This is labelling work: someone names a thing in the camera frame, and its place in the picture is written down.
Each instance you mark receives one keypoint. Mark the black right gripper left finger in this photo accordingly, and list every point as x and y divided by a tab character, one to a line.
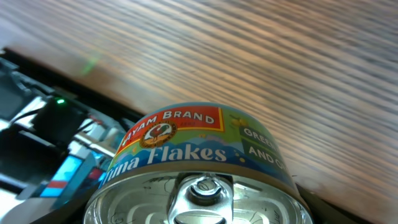
71	212

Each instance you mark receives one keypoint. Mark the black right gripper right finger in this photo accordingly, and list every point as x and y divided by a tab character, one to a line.
321	211

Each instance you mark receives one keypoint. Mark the green tin can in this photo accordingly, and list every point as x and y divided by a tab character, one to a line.
197	163

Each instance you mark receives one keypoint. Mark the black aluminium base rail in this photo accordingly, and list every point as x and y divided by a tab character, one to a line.
57	138

